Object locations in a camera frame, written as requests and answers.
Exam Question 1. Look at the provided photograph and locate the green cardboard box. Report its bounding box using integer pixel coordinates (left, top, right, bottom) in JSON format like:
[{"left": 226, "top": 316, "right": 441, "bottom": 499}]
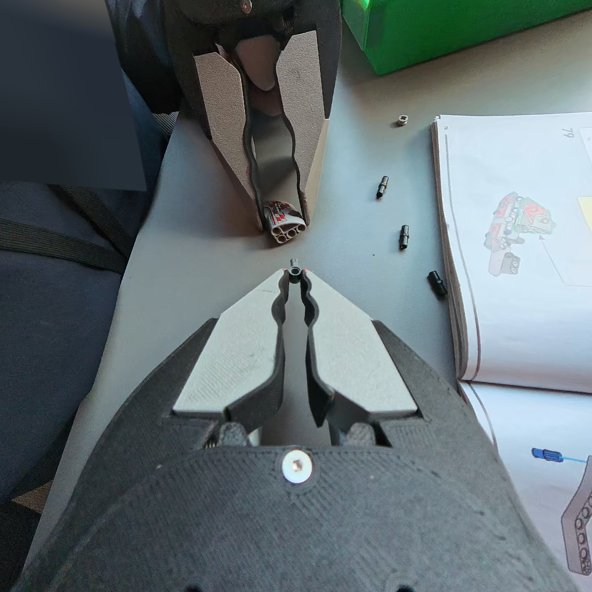
[{"left": 341, "top": 0, "right": 592, "bottom": 77}]

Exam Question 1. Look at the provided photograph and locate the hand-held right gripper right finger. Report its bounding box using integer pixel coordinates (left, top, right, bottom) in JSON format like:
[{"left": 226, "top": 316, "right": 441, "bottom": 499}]
[{"left": 298, "top": 268, "right": 420, "bottom": 446}]

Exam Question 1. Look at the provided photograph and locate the lego instruction booklet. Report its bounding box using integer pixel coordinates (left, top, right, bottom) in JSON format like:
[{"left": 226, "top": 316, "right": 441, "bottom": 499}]
[{"left": 430, "top": 111, "right": 592, "bottom": 592}]

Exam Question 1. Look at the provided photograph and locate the grey lego panel red print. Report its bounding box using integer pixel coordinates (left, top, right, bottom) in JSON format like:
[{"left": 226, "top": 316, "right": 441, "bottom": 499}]
[{"left": 263, "top": 198, "right": 309, "bottom": 246}]

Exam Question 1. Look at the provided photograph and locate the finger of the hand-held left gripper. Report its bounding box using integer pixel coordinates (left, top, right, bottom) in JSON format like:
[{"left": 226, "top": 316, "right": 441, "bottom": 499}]
[
  {"left": 276, "top": 29, "right": 331, "bottom": 225},
  {"left": 192, "top": 50, "right": 268, "bottom": 230}
]

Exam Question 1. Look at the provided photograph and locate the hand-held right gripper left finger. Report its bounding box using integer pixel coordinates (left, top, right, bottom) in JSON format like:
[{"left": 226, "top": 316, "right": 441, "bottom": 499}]
[{"left": 172, "top": 268, "right": 290, "bottom": 445}]

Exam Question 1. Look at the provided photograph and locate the black webbing strap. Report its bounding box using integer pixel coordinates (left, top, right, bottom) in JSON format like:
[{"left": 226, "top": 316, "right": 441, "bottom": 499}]
[
  {"left": 48, "top": 184, "right": 134, "bottom": 259},
  {"left": 0, "top": 217, "right": 131, "bottom": 274}
]

